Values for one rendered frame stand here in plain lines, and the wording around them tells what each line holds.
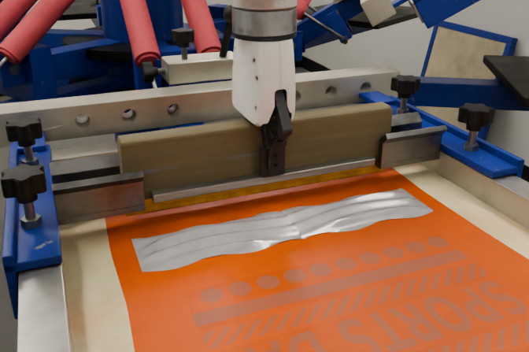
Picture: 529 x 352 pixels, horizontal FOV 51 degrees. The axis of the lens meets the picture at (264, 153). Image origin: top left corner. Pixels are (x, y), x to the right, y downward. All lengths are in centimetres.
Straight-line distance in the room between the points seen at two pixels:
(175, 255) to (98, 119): 32
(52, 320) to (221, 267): 18
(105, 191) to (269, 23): 26
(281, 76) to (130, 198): 22
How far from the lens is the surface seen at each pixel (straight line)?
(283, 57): 63
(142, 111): 87
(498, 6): 327
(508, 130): 326
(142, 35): 110
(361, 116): 74
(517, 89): 133
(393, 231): 67
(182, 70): 92
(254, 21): 63
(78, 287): 59
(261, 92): 63
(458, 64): 339
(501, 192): 74
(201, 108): 89
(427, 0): 109
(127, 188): 65
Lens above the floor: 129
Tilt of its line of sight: 23 degrees down
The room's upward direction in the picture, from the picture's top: straight up
